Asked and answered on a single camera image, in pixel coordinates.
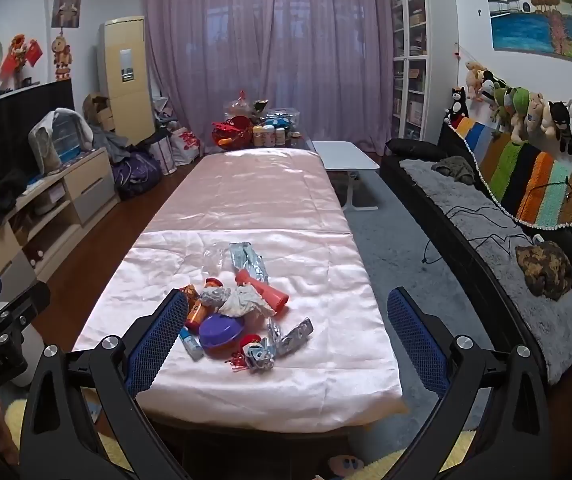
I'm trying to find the camouflage cushion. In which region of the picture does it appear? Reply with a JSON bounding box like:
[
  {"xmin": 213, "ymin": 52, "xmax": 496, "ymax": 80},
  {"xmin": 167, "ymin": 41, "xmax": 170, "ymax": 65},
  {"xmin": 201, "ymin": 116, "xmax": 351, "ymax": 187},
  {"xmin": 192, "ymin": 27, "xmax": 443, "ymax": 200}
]
[{"xmin": 515, "ymin": 241, "xmax": 572, "ymax": 301}]

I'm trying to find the clear plastic container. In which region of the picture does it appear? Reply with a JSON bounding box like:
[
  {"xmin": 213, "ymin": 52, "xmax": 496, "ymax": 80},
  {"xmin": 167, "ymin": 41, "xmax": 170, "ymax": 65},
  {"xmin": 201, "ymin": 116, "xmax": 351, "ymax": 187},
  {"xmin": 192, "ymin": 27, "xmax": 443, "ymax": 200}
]
[{"xmin": 261, "ymin": 108, "xmax": 302, "ymax": 133}]

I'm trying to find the red plastic cone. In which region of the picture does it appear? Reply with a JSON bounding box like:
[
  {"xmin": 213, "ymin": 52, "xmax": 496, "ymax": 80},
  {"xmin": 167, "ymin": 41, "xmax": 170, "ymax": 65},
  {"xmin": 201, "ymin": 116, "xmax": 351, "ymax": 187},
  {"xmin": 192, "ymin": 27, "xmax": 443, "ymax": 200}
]
[{"xmin": 235, "ymin": 269, "xmax": 291, "ymax": 317}]

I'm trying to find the blue white tube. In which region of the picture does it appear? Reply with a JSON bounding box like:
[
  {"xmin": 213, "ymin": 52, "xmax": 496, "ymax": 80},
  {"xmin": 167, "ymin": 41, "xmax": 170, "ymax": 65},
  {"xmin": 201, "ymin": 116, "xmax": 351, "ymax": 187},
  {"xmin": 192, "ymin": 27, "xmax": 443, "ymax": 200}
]
[{"xmin": 180, "ymin": 327, "xmax": 206, "ymax": 361}]

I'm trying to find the cardboard box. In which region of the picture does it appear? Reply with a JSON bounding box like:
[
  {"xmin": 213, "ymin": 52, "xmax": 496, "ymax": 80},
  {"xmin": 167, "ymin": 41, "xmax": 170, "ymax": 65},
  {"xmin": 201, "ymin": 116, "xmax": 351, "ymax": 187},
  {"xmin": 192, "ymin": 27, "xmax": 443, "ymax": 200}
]
[{"xmin": 83, "ymin": 92, "xmax": 116, "ymax": 133}]

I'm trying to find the striped crochet blanket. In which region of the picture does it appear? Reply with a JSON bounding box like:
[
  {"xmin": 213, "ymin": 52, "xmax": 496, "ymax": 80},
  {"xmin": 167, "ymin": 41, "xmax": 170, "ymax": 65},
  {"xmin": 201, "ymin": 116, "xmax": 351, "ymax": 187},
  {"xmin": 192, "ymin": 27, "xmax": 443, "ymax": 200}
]
[{"xmin": 453, "ymin": 116, "xmax": 572, "ymax": 243}]

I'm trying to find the grey fur blanket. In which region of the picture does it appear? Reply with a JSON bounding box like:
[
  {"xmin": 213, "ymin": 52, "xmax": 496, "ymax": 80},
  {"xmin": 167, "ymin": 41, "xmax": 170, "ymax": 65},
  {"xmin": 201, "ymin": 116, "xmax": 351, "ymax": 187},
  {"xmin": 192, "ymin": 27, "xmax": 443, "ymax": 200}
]
[{"xmin": 398, "ymin": 159, "xmax": 572, "ymax": 386}]

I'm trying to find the long silver foil wrapper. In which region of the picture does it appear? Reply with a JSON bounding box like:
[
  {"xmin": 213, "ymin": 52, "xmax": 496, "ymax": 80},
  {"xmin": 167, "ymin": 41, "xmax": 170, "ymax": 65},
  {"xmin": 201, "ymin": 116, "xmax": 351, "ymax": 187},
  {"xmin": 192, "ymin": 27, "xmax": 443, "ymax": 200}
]
[{"xmin": 228, "ymin": 241, "xmax": 270, "ymax": 286}]

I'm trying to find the hanging scroll poster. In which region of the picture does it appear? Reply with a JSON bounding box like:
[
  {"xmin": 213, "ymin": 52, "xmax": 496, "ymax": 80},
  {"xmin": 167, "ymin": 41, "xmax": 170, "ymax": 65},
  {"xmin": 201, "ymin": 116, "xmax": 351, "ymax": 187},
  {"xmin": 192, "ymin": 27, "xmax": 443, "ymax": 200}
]
[{"xmin": 51, "ymin": 0, "xmax": 84, "ymax": 29}]

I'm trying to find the black cat plush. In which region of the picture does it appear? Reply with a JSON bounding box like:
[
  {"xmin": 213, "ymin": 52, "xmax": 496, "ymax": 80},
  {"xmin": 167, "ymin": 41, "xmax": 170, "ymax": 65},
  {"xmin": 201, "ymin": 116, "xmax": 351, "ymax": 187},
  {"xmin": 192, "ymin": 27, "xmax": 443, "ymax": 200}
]
[{"xmin": 445, "ymin": 86, "xmax": 469, "ymax": 126}]

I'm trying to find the white glass-door bookcase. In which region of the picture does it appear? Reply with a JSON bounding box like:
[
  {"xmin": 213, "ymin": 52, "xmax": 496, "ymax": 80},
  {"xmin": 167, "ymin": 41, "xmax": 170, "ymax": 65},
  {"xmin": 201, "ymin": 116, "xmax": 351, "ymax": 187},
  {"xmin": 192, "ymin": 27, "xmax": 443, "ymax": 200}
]
[{"xmin": 386, "ymin": 0, "xmax": 454, "ymax": 143}]

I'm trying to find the white red shopping bag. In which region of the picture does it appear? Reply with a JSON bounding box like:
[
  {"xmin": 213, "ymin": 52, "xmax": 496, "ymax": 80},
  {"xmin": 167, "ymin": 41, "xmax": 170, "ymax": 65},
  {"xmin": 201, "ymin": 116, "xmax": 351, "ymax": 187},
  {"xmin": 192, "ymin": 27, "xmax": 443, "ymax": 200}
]
[{"xmin": 168, "ymin": 127, "xmax": 202, "ymax": 167}]

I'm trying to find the plastic bag with red ribbon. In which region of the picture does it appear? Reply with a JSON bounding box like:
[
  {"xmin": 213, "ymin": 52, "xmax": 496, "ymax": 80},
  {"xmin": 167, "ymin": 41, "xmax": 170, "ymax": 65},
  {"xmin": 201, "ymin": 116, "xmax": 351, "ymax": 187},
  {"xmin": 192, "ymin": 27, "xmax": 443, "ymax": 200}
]
[{"xmin": 226, "ymin": 91, "xmax": 257, "ymax": 121}]

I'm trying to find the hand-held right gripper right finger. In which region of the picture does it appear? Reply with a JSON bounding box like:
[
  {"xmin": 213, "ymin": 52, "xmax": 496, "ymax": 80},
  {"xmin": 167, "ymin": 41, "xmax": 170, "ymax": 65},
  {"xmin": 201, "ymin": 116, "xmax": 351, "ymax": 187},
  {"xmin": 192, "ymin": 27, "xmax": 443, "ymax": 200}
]
[{"xmin": 386, "ymin": 286, "xmax": 552, "ymax": 480}]

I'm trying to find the beige towel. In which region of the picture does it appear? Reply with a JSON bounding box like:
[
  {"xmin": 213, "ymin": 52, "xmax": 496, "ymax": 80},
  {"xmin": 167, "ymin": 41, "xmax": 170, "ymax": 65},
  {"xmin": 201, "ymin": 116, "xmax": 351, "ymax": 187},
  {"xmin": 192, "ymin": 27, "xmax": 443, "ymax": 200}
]
[{"xmin": 28, "ymin": 107, "xmax": 96, "ymax": 176}]

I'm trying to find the purple bag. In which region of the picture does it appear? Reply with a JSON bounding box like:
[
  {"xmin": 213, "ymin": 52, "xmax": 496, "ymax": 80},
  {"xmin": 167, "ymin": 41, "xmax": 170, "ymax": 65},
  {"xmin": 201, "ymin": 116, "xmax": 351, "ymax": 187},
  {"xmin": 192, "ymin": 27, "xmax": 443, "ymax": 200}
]
[{"xmin": 111, "ymin": 152, "xmax": 163, "ymax": 201}]

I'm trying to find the white folding table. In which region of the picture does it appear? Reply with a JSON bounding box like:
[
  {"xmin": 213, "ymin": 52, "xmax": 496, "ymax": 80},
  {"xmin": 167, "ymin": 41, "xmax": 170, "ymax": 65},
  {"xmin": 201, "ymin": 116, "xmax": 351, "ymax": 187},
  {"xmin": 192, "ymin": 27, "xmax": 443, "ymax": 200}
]
[{"xmin": 312, "ymin": 141, "xmax": 381, "ymax": 211}]

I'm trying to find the black cushion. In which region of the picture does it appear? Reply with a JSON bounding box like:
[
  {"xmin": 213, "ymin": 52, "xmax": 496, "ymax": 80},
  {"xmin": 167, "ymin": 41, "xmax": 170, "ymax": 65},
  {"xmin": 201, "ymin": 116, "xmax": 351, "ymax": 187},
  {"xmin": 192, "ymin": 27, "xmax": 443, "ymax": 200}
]
[{"xmin": 385, "ymin": 137, "xmax": 447, "ymax": 161}]

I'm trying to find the red basket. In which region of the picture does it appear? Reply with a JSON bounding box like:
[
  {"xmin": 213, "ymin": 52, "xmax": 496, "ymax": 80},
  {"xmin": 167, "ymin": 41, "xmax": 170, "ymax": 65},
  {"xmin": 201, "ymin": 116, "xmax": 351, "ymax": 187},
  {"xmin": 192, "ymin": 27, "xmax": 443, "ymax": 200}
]
[{"xmin": 211, "ymin": 115, "xmax": 254, "ymax": 151}]

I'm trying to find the black sofa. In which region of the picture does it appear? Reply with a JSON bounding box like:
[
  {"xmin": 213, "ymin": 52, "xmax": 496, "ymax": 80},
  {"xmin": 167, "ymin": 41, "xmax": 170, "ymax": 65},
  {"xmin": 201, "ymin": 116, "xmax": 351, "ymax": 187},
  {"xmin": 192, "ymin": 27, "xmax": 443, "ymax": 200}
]
[{"xmin": 380, "ymin": 122, "xmax": 572, "ymax": 386}]

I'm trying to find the crumpled silver foil ball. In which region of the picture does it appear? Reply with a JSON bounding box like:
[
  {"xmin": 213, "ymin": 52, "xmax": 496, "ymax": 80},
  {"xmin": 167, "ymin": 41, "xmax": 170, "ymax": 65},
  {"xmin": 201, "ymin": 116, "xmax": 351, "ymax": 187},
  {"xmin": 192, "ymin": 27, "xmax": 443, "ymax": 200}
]
[{"xmin": 200, "ymin": 277, "xmax": 234, "ymax": 311}]

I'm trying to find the red wall decoration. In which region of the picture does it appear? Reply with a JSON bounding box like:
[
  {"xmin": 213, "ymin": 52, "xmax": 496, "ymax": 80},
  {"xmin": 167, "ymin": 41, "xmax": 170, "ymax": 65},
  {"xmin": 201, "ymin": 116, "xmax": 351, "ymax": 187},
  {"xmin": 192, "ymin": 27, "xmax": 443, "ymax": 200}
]
[{"xmin": 0, "ymin": 34, "xmax": 44, "ymax": 81}]

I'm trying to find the silver blister packet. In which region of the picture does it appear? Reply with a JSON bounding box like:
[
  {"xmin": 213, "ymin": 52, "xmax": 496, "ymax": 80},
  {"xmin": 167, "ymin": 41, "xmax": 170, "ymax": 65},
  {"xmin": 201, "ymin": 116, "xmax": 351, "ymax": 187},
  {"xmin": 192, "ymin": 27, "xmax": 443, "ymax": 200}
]
[{"xmin": 278, "ymin": 317, "xmax": 313, "ymax": 357}]

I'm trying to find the olive cloth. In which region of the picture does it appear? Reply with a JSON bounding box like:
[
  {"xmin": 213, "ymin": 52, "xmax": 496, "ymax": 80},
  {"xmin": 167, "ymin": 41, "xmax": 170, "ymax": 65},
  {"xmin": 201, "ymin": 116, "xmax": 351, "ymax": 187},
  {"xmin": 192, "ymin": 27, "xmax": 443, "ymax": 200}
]
[{"xmin": 431, "ymin": 156, "xmax": 477, "ymax": 183}]

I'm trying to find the yellow fluffy blanket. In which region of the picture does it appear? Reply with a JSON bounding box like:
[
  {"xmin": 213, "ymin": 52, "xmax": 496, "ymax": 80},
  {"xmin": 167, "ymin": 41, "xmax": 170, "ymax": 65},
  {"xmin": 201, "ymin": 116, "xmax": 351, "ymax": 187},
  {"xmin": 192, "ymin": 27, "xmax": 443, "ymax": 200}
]
[{"xmin": 3, "ymin": 395, "xmax": 474, "ymax": 480}]

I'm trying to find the row of hanging plush toys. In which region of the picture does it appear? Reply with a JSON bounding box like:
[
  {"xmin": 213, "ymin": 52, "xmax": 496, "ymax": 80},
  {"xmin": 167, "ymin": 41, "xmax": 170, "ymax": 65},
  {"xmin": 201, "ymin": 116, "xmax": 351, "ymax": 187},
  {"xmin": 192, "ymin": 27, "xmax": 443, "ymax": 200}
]
[{"xmin": 465, "ymin": 60, "xmax": 572, "ymax": 156}]

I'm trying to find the pink plush doll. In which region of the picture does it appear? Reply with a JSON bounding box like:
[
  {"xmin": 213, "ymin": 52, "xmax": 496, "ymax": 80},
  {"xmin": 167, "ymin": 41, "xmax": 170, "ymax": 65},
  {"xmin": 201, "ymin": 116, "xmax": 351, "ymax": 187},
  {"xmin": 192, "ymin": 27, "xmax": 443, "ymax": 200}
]
[{"xmin": 326, "ymin": 455, "xmax": 367, "ymax": 478}]

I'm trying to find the blue pet cage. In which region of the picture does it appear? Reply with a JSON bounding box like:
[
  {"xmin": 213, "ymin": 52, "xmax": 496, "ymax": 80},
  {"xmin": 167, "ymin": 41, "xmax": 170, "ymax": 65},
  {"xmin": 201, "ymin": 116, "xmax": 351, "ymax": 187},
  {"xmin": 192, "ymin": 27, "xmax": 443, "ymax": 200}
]
[{"xmin": 48, "ymin": 110, "xmax": 92, "ymax": 166}]

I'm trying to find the pink satin tablecloth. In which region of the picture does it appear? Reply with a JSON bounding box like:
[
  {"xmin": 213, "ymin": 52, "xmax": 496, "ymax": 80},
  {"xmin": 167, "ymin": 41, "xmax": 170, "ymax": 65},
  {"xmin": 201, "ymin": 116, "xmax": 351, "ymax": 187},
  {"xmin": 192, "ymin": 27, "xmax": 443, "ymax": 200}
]
[{"xmin": 72, "ymin": 147, "xmax": 411, "ymax": 433}]

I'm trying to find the blue white crumpled wrapper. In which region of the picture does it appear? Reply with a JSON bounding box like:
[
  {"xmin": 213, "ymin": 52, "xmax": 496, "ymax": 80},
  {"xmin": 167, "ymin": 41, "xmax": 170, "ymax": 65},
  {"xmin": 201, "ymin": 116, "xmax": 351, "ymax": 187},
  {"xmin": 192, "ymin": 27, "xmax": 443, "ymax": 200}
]
[{"xmin": 241, "ymin": 337, "xmax": 279, "ymax": 373}]

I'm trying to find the clear plastic bag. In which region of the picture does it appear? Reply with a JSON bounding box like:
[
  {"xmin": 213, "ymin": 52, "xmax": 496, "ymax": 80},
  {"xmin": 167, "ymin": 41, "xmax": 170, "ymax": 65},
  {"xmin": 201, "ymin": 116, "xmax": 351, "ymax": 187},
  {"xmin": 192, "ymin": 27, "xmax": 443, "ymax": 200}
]
[{"xmin": 201, "ymin": 245, "xmax": 234, "ymax": 281}]

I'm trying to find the grey clothes pile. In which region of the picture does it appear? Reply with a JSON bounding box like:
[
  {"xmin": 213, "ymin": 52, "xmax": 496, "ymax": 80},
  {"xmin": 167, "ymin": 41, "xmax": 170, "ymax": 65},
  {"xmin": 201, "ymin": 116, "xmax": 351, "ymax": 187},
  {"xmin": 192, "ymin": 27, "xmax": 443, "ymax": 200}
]
[{"xmin": 88, "ymin": 125, "xmax": 137, "ymax": 163}]

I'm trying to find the purple plastic bowl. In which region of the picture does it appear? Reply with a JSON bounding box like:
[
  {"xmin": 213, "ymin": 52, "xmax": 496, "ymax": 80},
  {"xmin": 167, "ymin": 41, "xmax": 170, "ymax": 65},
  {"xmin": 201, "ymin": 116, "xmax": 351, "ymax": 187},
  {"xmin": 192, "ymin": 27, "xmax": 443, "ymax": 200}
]
[{"xmin": 198, "ymin": 314, "xmax": 248, "ymax": 351}]

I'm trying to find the hanging doll ornament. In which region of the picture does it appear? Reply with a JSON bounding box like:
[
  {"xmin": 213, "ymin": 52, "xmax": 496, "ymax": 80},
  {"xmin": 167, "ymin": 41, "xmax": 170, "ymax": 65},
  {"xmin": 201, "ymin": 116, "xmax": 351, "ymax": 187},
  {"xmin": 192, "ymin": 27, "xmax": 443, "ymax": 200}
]
[{"xmin": 52, "ymin": 35, "xmax": 73, "ymax": 82}]

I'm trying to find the black television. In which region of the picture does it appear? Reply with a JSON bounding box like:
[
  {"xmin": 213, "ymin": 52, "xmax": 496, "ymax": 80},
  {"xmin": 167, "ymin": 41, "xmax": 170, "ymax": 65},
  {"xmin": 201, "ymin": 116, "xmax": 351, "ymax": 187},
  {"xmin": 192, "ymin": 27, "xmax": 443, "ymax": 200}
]
[{"xmin": 0, "ymin": 79, "xmax": 76, "ymax": 176}]

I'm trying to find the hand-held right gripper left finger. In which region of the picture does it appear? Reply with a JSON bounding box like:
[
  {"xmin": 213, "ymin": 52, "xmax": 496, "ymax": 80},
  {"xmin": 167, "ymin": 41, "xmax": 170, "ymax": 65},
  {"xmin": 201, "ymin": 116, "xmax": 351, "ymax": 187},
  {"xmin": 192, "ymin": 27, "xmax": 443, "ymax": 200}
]
[{"xmin": 18, "ymin": 289, "xmax": 192, "ymax": 480}]

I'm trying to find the white plastic bag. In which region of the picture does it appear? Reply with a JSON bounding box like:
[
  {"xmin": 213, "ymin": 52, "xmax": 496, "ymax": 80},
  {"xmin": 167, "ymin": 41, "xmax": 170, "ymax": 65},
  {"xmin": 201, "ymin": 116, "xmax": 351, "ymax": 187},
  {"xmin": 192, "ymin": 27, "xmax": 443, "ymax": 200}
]
[{"xmin": 216, "ymin": 285, "xmax": 277, "ymax": 318}]

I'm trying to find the white round bin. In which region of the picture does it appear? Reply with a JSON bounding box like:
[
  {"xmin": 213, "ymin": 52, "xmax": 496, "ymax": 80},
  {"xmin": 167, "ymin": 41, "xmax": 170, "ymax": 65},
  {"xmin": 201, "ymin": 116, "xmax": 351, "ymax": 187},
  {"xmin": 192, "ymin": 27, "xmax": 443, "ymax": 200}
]
[{"xmin": 0, "ymin": 302, "xmax": 47, "ymax": 388}]

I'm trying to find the grey blue rug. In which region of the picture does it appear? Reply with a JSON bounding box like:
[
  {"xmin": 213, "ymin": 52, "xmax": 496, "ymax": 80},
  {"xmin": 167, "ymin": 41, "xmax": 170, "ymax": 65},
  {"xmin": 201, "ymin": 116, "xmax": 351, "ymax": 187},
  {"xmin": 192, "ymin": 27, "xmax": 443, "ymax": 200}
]
[{"xmin": 331, "ymin": 169, "xmax": 472, "ymax": 436}]

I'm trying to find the purple curtain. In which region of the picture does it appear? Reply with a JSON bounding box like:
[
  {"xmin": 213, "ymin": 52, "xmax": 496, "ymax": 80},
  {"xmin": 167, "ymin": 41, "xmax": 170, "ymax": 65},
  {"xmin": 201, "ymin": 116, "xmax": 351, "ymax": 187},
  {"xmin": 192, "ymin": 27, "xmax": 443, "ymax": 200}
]
[{"xmin": 141, "ymin": 0, "xmax": 407, "ymax": 156}]

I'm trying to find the cream standing air conditioner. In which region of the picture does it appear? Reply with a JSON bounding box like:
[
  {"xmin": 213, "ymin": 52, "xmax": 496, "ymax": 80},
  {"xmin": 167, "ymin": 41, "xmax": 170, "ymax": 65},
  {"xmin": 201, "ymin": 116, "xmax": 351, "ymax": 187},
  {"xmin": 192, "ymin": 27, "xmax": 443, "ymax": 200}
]
[{"xmin": 97, "ymin": 16, "xmax": 156, "ymax": 147}]

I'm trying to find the orange snack wrapper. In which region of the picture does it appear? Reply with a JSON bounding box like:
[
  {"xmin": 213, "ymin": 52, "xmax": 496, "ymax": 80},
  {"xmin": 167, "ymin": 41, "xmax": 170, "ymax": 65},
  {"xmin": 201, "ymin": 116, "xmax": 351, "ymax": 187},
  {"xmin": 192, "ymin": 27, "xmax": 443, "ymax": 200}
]
[{"xmin": 180, "ymin": 284, "xmax": 213, "ymax": 332}]

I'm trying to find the beige television cabinet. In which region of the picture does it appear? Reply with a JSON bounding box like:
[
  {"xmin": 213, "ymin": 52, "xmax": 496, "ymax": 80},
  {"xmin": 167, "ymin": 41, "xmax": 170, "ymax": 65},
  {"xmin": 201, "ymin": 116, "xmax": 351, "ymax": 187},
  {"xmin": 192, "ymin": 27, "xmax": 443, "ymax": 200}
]
[{"xmin": 0, "ymin": 147, "xmax": 122, "ymax": 321}]

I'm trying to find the narrow silver foil packet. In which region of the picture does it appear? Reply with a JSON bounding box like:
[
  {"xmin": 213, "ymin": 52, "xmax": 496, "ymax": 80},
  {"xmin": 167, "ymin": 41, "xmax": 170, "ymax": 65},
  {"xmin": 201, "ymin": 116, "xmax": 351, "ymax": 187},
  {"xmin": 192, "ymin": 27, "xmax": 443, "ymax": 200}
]
[{"xmin": 266, "ymin": 320, "xmax": 284, "ymax": 356}]

